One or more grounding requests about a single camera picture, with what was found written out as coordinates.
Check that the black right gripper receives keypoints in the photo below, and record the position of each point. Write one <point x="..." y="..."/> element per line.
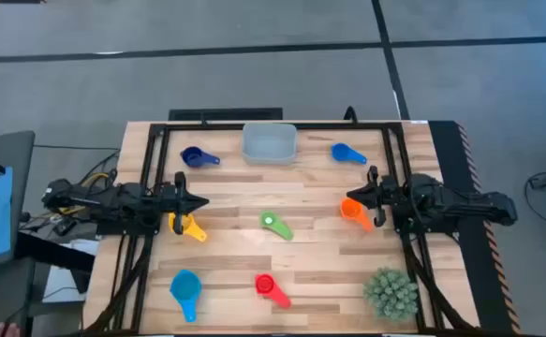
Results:
<point x="381" y="196"/>

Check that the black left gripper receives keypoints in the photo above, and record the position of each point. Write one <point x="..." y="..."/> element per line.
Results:
<point x="179" y="201"/>

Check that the orange measuring cup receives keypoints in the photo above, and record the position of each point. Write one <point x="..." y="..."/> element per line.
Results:
<point x="351" y="209"/>

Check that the yellow measuring cup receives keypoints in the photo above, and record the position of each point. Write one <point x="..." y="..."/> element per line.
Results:
<point x="196" y="230"/>

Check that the navy measuring cup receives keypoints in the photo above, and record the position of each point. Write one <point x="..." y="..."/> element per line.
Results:
<point x="192" y="157"/>

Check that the small blue measuring cup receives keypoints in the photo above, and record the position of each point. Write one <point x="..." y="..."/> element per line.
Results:
<point x="341" y="152"/>

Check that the large light blue measuring cup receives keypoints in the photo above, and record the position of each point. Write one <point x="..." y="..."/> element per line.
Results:
<point x="186" y="286"/>

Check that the green measuring cup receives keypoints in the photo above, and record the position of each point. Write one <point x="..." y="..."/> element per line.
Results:
<point x="282" y="229"/>

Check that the red measuring cup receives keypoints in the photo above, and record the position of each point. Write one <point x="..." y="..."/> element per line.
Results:
<point x="265" y="284"/>

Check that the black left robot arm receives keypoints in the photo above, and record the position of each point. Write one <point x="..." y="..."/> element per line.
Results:
<point x="113" y="199"/>

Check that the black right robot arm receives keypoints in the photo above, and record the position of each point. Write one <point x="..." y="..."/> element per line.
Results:
<point x="464" y="201"/>

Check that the grey plastic basket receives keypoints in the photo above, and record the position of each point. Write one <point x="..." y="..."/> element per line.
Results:
<point x="269" y="145"/>

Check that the black floor grate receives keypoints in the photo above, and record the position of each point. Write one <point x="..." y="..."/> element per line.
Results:
<point x="225" y="114"/>

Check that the black hazard-striped mat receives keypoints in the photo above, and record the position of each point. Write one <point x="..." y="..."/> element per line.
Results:
<point x="446" y="150"/>

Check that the green artificial succulent plant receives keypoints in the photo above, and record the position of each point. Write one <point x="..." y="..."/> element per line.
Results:
<point x="391" y="295"/>

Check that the black power adapter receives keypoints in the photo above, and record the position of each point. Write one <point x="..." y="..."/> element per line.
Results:
<point x="65" y="227"/>

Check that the white sheet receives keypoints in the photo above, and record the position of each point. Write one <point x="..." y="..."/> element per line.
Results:
<point x="62" y="281"/>

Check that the grey side desk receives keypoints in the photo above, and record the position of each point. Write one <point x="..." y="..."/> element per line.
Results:
<point x="19" y="154"/>

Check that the person's hand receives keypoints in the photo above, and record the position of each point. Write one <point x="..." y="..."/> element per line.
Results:
<point x="3" y="330"/>

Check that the black metal table frame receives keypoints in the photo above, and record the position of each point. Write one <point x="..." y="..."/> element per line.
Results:
<point x="207" y="126"/>

